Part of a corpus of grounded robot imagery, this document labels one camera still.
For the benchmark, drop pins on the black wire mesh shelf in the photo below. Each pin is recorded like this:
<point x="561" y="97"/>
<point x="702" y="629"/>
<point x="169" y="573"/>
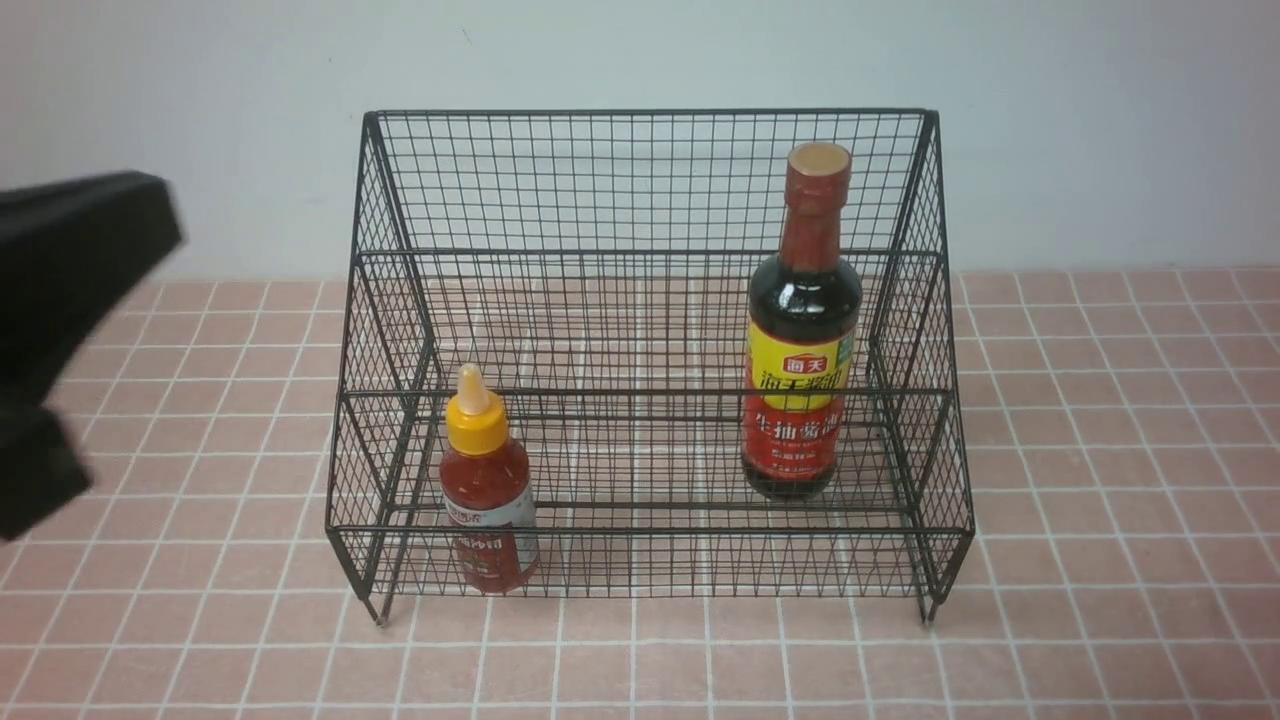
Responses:
<point x="595" y="265"/>

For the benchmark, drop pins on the dark soy sauce bottle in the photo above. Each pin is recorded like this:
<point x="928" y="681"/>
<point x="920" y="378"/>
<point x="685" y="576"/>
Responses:
<point x="803" y="309"/>

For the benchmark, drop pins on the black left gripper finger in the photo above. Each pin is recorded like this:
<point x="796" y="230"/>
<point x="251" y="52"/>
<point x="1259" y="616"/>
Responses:
<point x="70" y="252"/>

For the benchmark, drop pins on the red ketchup bottle yellow cap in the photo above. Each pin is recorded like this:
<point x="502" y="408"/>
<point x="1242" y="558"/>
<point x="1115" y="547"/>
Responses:
<point x="487" y="489"/>

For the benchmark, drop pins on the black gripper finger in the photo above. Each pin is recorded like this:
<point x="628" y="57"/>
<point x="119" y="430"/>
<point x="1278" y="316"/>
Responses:
<point x="41" y="472"/>

